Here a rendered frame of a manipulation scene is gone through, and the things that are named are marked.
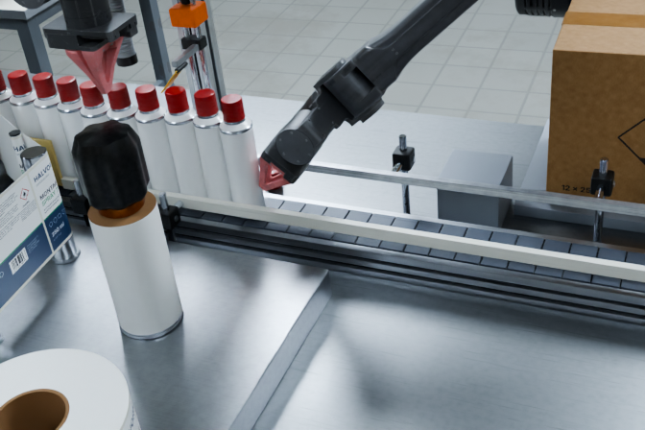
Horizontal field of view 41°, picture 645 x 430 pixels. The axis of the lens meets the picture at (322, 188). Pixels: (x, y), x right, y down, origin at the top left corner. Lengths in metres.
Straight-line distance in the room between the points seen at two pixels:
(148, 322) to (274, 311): 0.17
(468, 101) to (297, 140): 2.45
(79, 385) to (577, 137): 0.81
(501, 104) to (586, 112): 2.23
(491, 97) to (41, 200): 2.57
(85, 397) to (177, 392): 0.21
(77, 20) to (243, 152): 0.36
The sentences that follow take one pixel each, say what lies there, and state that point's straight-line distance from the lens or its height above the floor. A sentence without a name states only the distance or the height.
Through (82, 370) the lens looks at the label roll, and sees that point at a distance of 0.98.
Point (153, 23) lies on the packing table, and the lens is 3.51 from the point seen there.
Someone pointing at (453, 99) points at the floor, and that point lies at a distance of 3.63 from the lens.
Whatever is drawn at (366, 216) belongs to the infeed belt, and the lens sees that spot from 1.38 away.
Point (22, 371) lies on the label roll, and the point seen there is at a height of 1.02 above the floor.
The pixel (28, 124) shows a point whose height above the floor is 1.00.
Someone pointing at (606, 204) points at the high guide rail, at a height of 0.96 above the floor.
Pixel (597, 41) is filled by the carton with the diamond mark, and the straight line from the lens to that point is 1.35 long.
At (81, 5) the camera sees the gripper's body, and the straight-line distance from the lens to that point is 1.11.
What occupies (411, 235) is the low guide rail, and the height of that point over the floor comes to 0.91.
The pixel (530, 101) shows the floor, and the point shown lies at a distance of 3.60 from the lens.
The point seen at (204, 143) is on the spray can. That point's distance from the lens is 1.37.
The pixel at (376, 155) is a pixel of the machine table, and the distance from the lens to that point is 1.63.
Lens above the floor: 1.66
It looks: 32 degrees down
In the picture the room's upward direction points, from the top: 7 degrees counter-clockwise
